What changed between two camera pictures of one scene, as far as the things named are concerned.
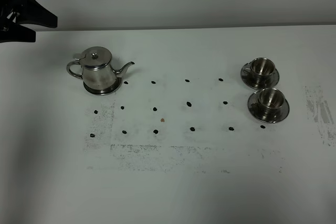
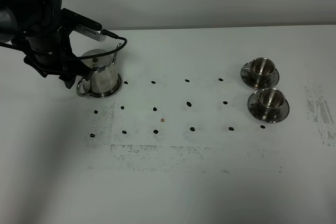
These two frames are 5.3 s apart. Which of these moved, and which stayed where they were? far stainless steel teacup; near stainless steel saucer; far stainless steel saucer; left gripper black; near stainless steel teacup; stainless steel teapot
Moved: stainless steel teapot; left gripper black
Stayed: far stainless steel teacup; near stainless steel teacup; near stainless steel saucer; far stainless steel saucer
